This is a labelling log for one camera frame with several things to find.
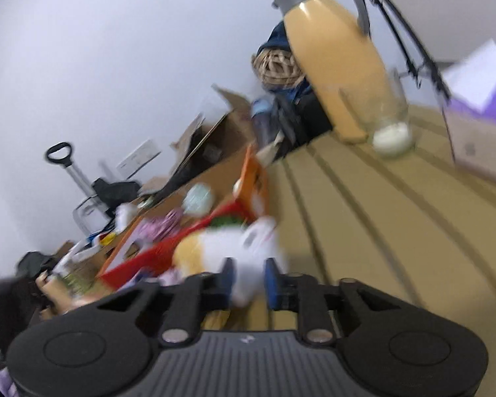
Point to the red cardboard fruit box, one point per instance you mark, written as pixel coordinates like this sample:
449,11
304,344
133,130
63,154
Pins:
239,186

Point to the black trolley handle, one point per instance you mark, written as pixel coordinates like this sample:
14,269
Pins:
61,154

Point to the open brown cardboard box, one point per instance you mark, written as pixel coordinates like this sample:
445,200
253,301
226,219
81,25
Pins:
208,140

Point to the white and orange plush toy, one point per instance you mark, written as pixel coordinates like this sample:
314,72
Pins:
205,251

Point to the dark blue cloth bag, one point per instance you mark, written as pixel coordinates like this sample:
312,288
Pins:
278,39

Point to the beige paper carton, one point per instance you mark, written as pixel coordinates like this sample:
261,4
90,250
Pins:
56,291

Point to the woven rattan ball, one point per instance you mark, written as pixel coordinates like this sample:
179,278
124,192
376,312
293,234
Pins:
277,69

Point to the black backpack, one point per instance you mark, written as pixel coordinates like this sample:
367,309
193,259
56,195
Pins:
33,263

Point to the green spray bottle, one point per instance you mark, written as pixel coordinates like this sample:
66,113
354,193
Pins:
74,284

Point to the white wall socket strip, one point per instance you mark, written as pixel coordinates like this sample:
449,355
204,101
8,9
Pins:
136,160

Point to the iridescent plastic bag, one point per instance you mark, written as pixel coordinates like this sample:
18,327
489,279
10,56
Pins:
198,201

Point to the black camera tripod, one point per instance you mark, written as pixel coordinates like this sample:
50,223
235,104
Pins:
428,68

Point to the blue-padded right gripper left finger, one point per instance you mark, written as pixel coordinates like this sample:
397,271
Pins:
191,301

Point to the blue water bottle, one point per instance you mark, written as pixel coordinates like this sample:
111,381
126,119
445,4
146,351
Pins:
263,123

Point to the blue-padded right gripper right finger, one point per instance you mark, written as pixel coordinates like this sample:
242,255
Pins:
302,294

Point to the purple tissue box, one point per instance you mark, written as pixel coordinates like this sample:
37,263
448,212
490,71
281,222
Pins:
470,114

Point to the yellow thermos jug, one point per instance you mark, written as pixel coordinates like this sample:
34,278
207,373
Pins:
334,49

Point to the glass candle jar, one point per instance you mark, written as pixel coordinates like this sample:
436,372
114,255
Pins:
379,106

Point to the brown cardboard box with handle hole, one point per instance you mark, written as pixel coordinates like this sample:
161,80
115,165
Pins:
87,257

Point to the lilac fleece cloth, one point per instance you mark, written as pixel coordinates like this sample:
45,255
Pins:
159,228

